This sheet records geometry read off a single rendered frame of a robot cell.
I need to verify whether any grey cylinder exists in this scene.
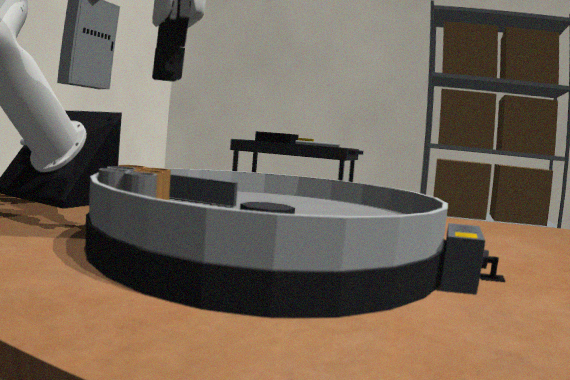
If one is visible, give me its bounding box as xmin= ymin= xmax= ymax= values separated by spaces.
xmin=123 ymin=171 xmax=157 ymax=198
xmin=107 ymin=166 xmax=136 ymax=172
xmin=98 ymin=168 xmax=130 ymax=191

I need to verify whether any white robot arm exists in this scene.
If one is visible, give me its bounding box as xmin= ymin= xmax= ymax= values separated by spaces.
xmin=0 ymin=0 xmax=86 ymax=172

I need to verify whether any grey round turntable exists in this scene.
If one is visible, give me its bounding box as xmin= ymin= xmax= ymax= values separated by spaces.
xmin=86 ymin=168 xmax=506 ymax=318

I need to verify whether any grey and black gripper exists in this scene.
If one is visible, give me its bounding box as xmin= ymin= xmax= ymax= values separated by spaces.
xmin=152 ymin=0 xmax=206 ymax=82

